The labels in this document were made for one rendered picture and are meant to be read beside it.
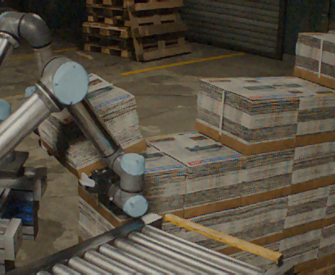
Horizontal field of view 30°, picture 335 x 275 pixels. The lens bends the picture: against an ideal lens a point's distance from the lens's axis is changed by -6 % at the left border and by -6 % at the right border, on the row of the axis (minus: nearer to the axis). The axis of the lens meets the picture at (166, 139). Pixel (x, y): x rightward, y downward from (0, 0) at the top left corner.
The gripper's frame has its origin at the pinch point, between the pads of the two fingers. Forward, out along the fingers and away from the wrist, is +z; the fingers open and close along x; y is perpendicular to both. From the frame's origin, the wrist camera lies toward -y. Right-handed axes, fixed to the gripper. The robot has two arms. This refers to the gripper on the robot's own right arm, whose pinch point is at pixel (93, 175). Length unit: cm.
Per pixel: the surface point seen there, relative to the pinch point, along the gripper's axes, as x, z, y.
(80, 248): 26, -47, 6
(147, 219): -1.5, -36.2, -2.7
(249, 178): -63, -4, -31
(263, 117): -75, -4, -7
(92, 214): 0.0, 17.0, -25.7
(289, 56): -514, 517, -245
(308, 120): -101, -3, -19
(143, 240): 6.2, -47.8, -0.7
